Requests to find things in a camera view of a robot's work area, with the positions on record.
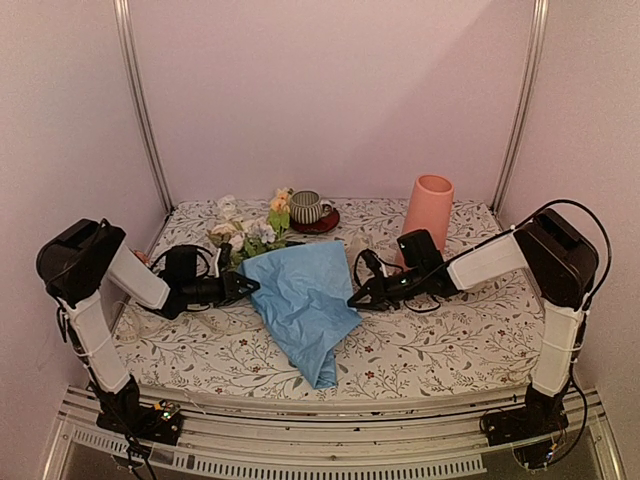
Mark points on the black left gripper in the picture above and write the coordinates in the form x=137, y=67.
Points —
x=232, y=282

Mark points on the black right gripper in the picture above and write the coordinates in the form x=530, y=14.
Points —
x=377, y=288

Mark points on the artificial flower bouquet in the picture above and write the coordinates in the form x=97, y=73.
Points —
x=252, y=237

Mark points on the blue wrapping paper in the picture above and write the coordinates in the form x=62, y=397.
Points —
x=302, y=300

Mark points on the cream printed ribbon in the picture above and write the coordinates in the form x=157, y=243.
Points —
x=133, y=323

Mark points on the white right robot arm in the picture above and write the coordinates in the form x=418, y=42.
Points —
x=562, y=262

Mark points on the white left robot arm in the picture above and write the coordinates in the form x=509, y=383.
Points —
x=75, y=263

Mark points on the pink vase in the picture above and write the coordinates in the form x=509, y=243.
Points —
x=429, y=208

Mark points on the dark red saucer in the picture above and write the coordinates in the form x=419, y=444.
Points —
x=325, y=224

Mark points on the striped ceramic cup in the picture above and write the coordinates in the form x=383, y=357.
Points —
x=308, y=207

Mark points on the floral tablecloth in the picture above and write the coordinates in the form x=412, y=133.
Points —
x=485, y=339

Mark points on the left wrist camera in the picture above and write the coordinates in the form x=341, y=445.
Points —
x=221, y=260

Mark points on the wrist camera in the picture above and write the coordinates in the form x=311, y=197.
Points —
x=372, y=262
x=221, y=260

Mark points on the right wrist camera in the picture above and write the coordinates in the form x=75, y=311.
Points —
x=372, y=262

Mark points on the aluminium front rail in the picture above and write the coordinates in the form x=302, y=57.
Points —
x=235, y=437

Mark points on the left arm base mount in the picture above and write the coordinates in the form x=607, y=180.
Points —
x=161, y=423

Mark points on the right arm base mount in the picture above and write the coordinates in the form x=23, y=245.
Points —
x=503, y=427

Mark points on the left aluminium frame post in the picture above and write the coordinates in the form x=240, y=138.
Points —
x=133, y=73

